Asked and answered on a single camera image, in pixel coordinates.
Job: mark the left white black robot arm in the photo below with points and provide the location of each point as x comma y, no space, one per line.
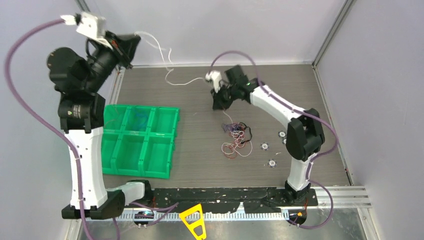
81,119

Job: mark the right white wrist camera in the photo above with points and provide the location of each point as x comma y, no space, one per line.
213,78

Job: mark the blue poker chip near front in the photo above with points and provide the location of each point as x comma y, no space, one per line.
272,163

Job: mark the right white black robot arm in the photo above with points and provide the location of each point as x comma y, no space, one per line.
304,132

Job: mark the grey poker chip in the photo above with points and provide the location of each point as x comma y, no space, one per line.
282,134

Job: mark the yellow triangular plastic piece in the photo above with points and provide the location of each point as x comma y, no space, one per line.
193,219

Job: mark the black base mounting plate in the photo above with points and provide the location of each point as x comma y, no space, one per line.
223,200

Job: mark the white slotted cable duct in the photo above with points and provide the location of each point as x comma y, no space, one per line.
132,215

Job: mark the green six-compartment tray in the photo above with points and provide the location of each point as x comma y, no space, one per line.
139,141

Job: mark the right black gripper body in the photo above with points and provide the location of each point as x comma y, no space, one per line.
229,92

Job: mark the blue white poker chip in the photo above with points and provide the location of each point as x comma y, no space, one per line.
264,146

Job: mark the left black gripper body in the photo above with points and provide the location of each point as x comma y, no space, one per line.
120,52

